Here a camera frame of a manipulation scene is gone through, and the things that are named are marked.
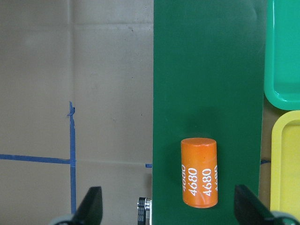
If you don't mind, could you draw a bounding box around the green plastic tray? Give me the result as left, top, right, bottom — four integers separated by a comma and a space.
264, 0, 300, 110

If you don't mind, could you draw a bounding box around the green conveyor belt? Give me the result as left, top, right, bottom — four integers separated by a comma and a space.
152, 0, 267, 225

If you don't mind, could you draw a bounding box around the yellow plastic tray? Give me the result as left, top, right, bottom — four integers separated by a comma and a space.
270, 111, 300, 220

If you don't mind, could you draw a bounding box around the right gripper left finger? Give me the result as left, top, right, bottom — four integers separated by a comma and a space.
72, 186, 103, 225

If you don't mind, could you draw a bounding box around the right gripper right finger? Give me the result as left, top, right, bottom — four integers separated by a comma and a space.
234, 185, 273, 225

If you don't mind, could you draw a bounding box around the orange 4680 cylinder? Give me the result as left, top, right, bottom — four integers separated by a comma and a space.
181, 137, 218, 209

